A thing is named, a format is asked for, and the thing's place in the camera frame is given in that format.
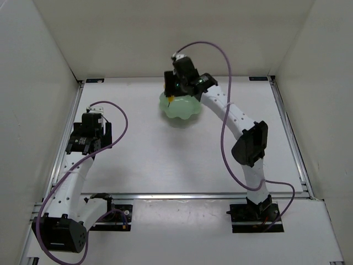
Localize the aluminium side rail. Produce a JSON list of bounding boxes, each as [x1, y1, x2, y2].
[[269, 76, 315, 200], [42, 81, 85, 202]]

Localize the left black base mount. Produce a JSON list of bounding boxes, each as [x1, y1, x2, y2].
[[87, 193, 133, 232]]

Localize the right aluminium side rail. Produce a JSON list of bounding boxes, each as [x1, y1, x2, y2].
[[269, 76, 315, 200]]

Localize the green scalloped glass bowl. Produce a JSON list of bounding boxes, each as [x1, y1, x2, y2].
[[159, 92, 202, 120]]

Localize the left aluminium side rail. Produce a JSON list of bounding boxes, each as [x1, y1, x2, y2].
[[42, 81, 85, 202]]

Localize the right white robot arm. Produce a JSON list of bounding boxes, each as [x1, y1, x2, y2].
[[191, 73, 272, 218]]

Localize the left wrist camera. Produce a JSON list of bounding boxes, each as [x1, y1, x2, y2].
[[86, 105, 104, 116]]

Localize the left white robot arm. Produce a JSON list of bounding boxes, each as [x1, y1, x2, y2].
[[31, 112, 112, 253]]

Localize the right blue corner label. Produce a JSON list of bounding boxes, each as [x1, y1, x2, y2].
[[249, 76, 268, 82]]

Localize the yellow fake pear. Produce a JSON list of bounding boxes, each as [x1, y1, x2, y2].
[[167, 96, 175, 108]]

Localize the blue corner label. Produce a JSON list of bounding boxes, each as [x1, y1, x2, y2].
[[85, 78, 105, 83], [249, 76, 268, 82]]

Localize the left blue corner label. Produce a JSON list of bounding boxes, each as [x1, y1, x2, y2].
[[85, 78, 105, 83]]

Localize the front aluminium rail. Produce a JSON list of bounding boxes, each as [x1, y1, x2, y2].
[[79, 193, 250, 202]]

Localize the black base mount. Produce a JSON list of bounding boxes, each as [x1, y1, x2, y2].
[[226, 203, 284, 234], [87, 193, 133, 232]]

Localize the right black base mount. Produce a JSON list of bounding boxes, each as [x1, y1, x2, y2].
[[226, 203, 284, 234]]

